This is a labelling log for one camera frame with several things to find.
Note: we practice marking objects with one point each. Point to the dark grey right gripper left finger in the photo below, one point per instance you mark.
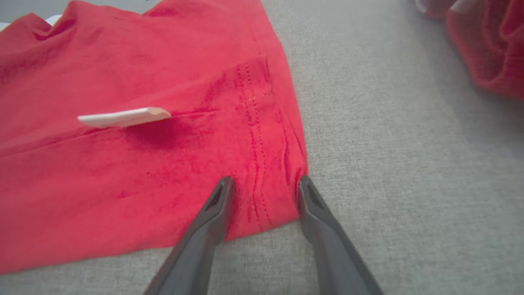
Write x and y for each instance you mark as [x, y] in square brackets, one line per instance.
[192, 262]

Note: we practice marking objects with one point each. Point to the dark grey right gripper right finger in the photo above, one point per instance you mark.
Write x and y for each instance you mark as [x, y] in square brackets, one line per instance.
[339, 266]

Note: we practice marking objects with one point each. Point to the red basketball jersey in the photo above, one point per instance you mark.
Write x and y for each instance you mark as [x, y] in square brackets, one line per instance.
[123, 184]

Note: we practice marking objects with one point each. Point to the red shorts with white stripes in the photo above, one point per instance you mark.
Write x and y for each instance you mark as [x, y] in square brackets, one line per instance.
[491, 49]

